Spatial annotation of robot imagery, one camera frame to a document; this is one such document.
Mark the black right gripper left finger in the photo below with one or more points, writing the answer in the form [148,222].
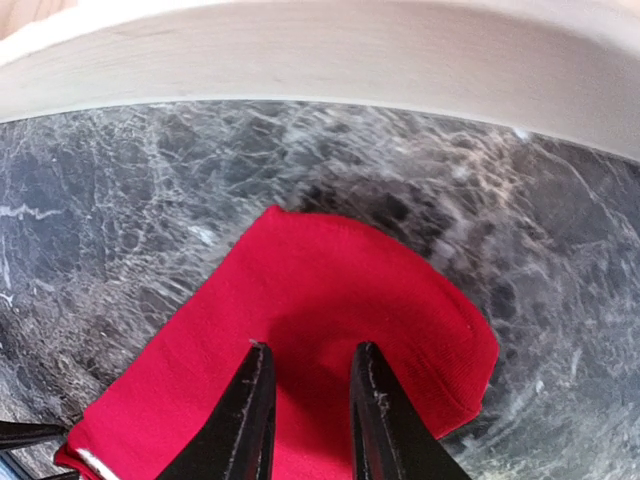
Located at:
[237,440]

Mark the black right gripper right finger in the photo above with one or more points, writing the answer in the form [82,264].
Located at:
[389,439]

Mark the red sock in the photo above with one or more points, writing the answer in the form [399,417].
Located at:
[312,287]

